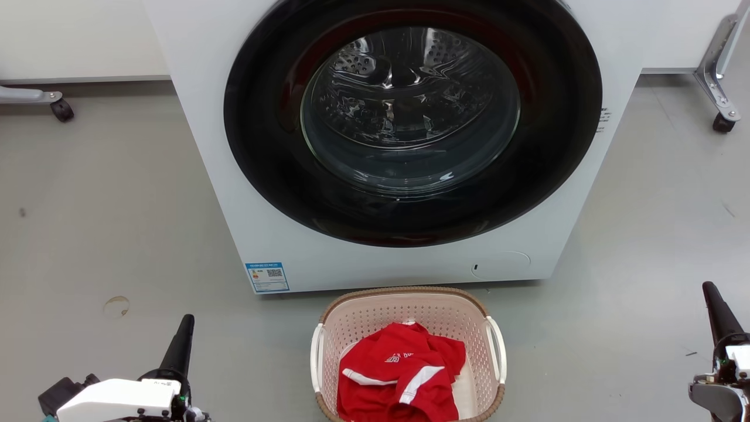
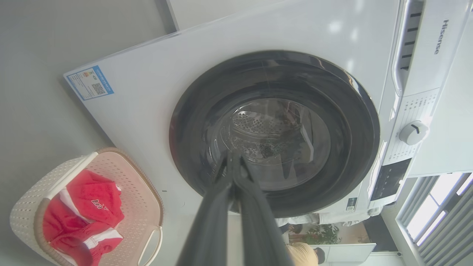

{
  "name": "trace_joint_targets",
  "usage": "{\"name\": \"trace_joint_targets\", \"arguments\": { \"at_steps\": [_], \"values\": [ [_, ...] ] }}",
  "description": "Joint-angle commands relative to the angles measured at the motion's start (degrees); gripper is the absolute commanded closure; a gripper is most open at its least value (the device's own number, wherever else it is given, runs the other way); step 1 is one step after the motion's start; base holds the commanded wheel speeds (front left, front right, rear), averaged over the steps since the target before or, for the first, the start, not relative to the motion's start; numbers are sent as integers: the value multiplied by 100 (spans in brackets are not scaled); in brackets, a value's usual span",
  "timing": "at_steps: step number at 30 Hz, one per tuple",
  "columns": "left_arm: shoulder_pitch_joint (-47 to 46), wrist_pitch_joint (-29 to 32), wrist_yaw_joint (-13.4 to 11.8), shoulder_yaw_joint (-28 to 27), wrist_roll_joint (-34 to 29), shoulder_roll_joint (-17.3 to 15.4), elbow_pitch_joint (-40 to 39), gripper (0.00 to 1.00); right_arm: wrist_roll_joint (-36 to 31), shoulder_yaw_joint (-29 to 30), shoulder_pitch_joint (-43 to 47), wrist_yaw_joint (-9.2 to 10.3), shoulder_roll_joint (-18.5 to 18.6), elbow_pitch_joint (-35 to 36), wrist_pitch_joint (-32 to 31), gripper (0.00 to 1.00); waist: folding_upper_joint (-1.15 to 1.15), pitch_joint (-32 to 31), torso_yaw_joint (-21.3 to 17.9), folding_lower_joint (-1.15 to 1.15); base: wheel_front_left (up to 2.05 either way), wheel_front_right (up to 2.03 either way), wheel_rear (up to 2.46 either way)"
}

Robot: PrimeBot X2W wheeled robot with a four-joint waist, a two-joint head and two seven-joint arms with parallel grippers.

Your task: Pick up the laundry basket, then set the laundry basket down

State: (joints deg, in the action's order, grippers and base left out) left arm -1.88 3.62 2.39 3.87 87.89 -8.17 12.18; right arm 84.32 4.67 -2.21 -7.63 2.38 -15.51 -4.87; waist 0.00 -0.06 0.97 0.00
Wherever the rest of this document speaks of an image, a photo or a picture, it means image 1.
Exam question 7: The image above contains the beige perforated laundry basket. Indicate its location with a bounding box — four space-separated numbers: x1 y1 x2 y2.
310 286 507 422

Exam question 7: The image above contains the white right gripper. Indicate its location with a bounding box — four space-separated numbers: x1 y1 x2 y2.
702 281 750 387

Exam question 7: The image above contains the red garment with white stripes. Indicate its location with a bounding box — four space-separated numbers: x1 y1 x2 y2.
336 321 467 422

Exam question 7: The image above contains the black round washer door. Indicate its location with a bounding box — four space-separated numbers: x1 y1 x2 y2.
223 0 603 248

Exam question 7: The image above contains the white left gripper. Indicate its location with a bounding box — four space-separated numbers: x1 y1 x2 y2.
57 314 195 422

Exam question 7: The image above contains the grey metal frame leg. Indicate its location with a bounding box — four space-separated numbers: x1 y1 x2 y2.
0 85 64 106
694 0 750 122

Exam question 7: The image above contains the white front-load washing machine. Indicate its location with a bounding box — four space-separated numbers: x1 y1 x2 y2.
142 0 645 295

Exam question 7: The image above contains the blue energy label sticker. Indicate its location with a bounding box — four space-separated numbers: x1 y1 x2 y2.
245 262 290 293

